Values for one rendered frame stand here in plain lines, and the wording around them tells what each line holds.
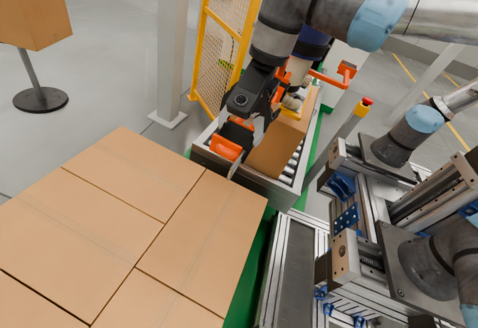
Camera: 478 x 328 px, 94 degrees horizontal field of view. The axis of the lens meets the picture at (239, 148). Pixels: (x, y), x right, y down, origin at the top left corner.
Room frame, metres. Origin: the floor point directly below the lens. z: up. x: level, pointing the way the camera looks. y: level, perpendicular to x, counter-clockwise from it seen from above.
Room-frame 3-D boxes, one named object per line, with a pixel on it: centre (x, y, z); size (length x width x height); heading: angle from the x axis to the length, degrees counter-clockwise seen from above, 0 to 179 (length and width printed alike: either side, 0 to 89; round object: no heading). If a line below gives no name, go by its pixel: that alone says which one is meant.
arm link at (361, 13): (0.41, -0.09, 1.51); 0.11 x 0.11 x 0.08; 72
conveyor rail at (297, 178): (2.01, -0.57, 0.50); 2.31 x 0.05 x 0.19; 172
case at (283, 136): (1.26, -0.13, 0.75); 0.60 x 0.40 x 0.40; 171
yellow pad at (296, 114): (0.98, -0.17, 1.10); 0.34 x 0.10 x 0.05; 171
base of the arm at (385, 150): (0.86, -0.62, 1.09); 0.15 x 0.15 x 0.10
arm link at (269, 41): (0.42, 0.01, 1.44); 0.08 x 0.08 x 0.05
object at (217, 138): (0.41, 0.02, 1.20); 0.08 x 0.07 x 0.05; 171
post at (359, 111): (1.40, -0.65, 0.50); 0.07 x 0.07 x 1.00; 82
